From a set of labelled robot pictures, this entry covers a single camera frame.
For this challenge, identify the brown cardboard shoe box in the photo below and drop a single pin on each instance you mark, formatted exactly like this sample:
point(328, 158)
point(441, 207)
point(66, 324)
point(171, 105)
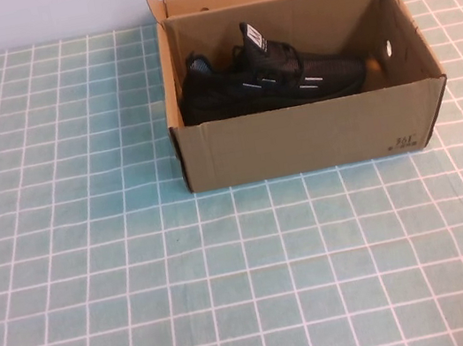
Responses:
point(297, 139)

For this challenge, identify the black knit sneaker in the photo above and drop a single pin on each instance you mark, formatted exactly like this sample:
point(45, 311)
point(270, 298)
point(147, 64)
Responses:
point(244, 94)

